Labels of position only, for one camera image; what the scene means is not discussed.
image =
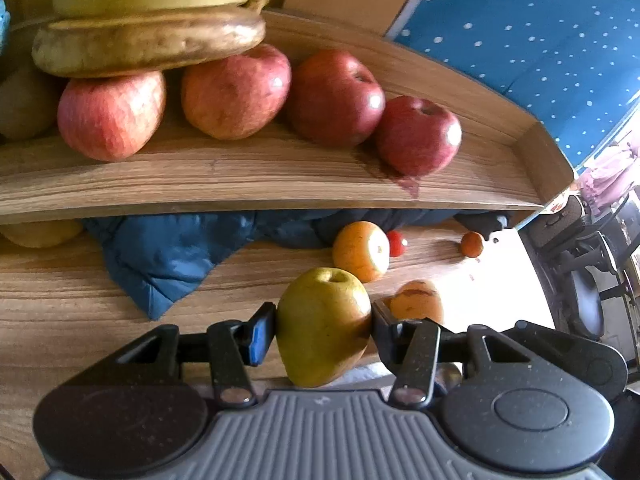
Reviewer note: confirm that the tan oblong fruit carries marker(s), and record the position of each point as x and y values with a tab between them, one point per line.
35	234

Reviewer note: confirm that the yellow-green mango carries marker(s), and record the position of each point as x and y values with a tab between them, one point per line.
320	330

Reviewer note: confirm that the blue white-dotted board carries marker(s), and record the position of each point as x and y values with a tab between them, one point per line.
525	35

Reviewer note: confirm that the orange-yellow persimmon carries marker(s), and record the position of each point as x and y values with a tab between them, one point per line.
360	252

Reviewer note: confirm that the pink cloth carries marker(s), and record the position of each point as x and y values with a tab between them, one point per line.
610	170

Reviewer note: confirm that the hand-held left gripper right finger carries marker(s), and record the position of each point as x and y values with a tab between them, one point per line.
382	327

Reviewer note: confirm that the tan round fruit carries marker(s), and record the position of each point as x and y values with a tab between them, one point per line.
417	300

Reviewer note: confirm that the small orange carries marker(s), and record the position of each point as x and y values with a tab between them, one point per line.
472	244

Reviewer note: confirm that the wooden shelf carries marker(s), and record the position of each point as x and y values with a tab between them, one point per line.
250	180

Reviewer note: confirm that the red apple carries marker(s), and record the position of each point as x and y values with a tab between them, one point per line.
417	137
110	115
335	100
235	92

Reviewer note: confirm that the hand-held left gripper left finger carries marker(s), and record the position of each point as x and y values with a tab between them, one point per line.
260	335

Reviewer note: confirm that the black chair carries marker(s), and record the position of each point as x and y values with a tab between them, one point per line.
585	300

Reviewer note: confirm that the red cherry tomato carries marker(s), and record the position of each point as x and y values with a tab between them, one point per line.
398	245

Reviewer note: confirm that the navy padded jacket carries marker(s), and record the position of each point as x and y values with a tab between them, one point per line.
175	255

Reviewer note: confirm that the large brown kiwi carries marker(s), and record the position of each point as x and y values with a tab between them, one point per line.
25	105

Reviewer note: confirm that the brown-spotted banana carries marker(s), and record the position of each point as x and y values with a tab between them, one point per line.
140	45

